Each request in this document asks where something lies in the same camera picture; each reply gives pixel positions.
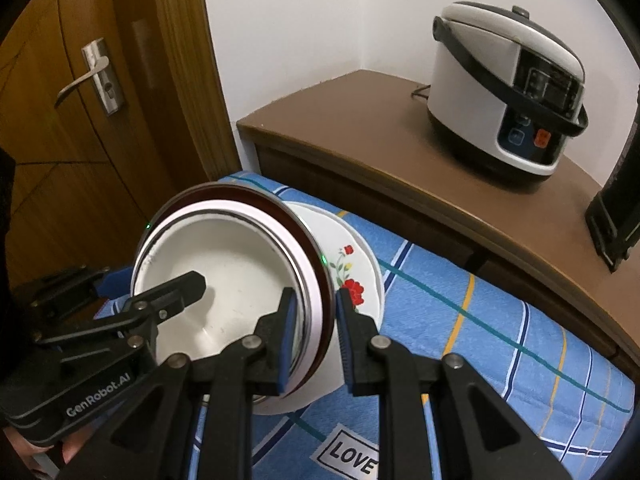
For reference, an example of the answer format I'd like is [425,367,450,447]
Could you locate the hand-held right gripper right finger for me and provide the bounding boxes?
[336,289,573,480]

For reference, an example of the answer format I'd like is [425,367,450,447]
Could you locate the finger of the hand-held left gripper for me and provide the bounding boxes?
[34,270,208,357]
[11,266,131,312]

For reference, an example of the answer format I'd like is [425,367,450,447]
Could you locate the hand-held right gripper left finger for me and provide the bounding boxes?
[57,287,300,480]

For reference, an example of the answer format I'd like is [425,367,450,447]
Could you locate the pink plastic bowl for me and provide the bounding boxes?
[147,199,327,393]

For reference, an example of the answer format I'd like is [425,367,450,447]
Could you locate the stainless steel bowl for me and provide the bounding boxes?
[131,183,335,400]

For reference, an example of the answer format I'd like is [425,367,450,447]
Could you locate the white plate red flowers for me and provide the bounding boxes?
[252,201,383,416]

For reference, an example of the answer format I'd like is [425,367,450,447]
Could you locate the white enamel bowl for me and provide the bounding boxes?
[133,214,307,363]

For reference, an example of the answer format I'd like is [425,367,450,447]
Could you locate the person's left hand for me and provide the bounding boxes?
[61,431,97,467]

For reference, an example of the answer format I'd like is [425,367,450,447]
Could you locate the blue plaid tablecloth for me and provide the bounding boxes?
[190,170,636,480]

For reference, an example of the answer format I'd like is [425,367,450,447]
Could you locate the brown wooden door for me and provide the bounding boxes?
[0,0,201,286]

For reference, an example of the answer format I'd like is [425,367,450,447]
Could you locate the brown wooden cabinet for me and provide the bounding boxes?
[236,69,636,371]

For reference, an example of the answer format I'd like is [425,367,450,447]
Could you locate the silver black rice cooker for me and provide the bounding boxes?
[426,1,590,177]

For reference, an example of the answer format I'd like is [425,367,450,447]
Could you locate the tall black thermos flask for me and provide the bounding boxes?
[585,110,640,273]

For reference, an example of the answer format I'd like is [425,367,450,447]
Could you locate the silver door handle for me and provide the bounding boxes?
[54,40,124,117]

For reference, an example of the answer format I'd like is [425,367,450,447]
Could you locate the wooden door frame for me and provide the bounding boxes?
[150,0,241,183]

